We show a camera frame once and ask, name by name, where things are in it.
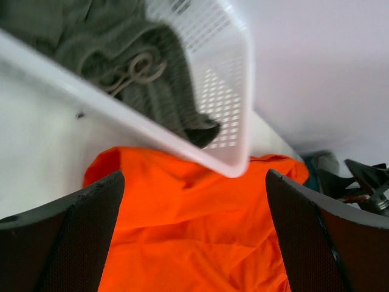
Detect grey folded shorts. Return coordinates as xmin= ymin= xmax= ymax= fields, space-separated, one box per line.
xmin=309 ymin=151 xmax=340 ymax=175

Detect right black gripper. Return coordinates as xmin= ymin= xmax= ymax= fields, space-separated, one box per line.
xmin=317 ymin=159 xmax=388 ymax=217

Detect orange shorts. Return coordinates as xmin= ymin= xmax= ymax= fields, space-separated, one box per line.
xmin=83 ymin=147 xmax=309 ymax=291

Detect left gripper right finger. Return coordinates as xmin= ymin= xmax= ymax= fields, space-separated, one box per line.
xmin=266 ymin=169 xmax=388 ymax=291

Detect olive green shorts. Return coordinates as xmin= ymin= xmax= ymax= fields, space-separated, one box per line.
xmin=1 ymin=1 xmax=221 ymax=148

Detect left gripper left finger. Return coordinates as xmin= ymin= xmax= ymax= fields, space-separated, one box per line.
xmin=1 ymin=171 xmax=125 ymax=291

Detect white plastic basket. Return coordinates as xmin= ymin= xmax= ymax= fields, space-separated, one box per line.
xmin=1 ymin=1 xmax=254 ymax=178

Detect teal folded shorts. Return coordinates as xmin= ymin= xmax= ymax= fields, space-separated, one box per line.
xmin=304 ymin=156 xmax=322 ymax=193

